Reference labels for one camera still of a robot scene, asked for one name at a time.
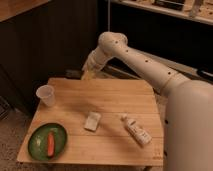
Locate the orange carrot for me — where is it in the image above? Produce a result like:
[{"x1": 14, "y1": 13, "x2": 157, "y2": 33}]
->
[{"x1": 47, "y1": 132, "x2": 54, "y2": 157}]

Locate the wooden table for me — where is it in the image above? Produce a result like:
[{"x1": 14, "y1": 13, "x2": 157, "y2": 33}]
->
[{"x1": 27, "y1": 78, "x2": 163, "y2": 166}]

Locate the dark wooden cabinet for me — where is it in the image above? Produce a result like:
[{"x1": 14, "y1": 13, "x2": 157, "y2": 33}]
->
[{"x1": 0, "y1": 0, "x2": 98, "y2": 115}]

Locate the metal shelf rack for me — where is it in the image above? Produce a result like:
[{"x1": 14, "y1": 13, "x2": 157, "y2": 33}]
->
[{"x1": 98, "y1": 0, "x2": 213, "y2": 84}]

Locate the white sponge pad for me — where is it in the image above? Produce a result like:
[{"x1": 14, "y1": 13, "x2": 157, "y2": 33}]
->
[{"x1": 84, "y1": 112, "x2": 101, "y2": 132}]

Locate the white lying bottle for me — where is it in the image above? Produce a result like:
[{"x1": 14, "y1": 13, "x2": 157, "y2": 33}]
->
[{"x1": 121, "y1": 115, "x2": 152, "y2": 146}]

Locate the green plate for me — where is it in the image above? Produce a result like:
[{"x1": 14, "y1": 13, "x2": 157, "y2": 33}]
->
[{"x1": 27, "y1": 123, "x2": 68, "y2": 161}]

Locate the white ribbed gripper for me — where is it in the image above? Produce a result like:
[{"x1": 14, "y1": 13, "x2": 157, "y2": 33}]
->
[{"x1": 81, "y1": 47, "x2": 109, "y2": 80}]

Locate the translucent plastic cup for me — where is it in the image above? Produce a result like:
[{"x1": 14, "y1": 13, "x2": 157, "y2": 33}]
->
[{"x1": 36, "y1": 85, "x2": 55, "y2": 107}]

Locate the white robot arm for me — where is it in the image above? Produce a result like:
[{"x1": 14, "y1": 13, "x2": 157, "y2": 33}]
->
[{"x1": 83, "y1": 32, "x2": 213, "y2": 171}]

